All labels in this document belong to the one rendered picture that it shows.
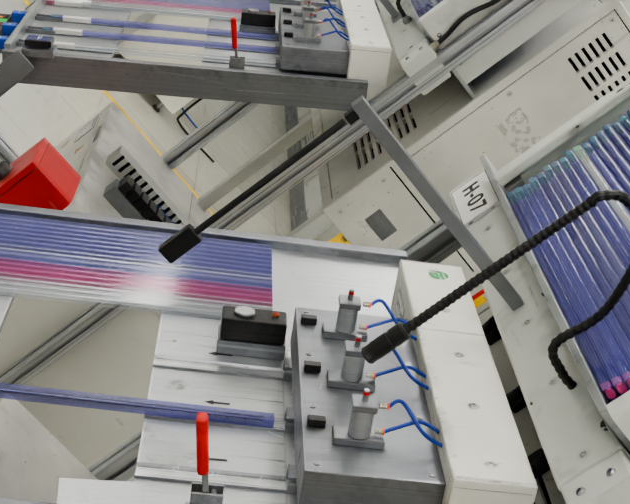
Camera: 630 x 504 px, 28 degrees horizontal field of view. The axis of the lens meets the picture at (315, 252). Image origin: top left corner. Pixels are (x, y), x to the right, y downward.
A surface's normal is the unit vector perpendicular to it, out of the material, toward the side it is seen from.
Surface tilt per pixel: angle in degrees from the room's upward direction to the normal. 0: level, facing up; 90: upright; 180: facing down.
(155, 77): 90
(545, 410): 90
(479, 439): 44
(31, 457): 0
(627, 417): 90
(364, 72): 90
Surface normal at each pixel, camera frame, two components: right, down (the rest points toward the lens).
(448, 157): 0.04, 0.40
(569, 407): -0.61, -0.72
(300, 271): 0.15, -0.91
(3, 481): 0.79, -0.57
